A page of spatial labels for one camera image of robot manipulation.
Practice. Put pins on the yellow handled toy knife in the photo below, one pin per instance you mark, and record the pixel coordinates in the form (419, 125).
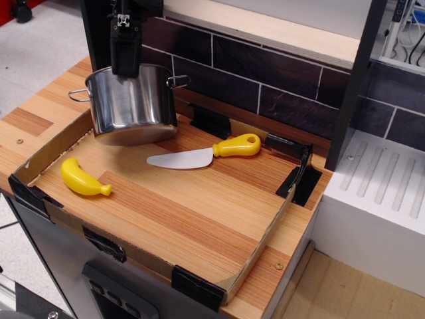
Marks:
(243, 145)

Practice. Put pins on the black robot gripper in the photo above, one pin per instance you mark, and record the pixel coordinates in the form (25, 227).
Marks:
(126, 21)

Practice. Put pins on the white drainboard sink unit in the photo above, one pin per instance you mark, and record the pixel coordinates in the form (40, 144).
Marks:
(371, 215)

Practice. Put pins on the black caster wheel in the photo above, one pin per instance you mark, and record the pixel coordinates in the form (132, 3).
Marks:
(21, 11)

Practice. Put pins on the dark oven control panel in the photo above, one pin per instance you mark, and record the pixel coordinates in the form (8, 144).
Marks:
(113, 300)

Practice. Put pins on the black vertical post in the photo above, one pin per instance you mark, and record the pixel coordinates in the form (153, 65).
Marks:
(369, 51)

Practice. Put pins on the cardboard fence with black tape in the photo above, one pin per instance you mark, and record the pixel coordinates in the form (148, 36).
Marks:
(212, 241)

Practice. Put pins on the yellow toy banana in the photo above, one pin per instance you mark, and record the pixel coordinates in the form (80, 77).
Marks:
(80, 181)

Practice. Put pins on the stainless steel pot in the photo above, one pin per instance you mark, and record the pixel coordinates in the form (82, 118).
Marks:
(130, 111)

